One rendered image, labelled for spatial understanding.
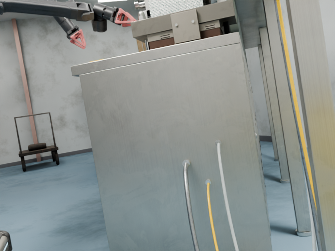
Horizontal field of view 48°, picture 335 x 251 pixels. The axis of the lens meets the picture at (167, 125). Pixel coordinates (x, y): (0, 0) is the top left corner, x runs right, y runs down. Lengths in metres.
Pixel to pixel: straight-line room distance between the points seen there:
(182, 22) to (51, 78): 7.42
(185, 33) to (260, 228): 0.77
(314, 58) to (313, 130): 0.15
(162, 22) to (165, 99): 0.30
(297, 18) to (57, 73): 8.07
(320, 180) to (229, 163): 0.56
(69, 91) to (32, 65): 0.97
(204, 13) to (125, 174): 0.68
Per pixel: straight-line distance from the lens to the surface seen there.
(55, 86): 8.73
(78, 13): 1.75
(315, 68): 0.86
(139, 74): 1.42
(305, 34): 0.86
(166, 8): 1.70
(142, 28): 1.50
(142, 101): 1.42
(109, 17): 1.75
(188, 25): 1.44
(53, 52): 8.84
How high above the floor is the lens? 0.67
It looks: 2 degrees down
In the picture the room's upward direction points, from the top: 9 degrees counter-clockwise
